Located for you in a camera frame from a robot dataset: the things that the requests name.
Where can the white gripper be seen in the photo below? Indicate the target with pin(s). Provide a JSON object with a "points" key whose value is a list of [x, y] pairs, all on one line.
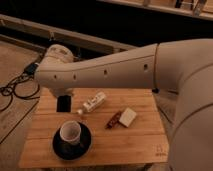
{"points": [[61, 92]]}

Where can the black rectangular eraser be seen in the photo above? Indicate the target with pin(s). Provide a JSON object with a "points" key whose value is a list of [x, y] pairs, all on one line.
{"points": [[64, 103]]}

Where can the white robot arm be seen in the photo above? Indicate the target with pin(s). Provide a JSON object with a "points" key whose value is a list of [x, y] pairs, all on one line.
{"points": [[185, 66]]}

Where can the black power adapter box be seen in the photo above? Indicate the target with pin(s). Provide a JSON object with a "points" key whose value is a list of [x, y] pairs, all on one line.
{"points": [[31, 68]]}

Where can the small white plastic bottle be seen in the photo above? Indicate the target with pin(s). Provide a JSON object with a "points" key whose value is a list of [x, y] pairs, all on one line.
{"points": [[92, 103]]}

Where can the white paper cup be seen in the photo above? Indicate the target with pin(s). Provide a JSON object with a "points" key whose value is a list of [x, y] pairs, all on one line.
{"points": [[70, 132]]}

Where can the black round plate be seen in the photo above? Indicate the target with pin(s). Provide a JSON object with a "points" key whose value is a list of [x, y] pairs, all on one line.
{"points": [[66, 151]]}

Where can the brown chocolate bar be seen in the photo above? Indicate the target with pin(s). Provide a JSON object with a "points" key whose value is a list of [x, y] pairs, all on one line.
{"points": [[113, 120]]}

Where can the wooden board table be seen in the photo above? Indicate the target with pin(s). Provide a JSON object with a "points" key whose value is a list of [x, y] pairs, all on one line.
{"points": [[144, 141]]}

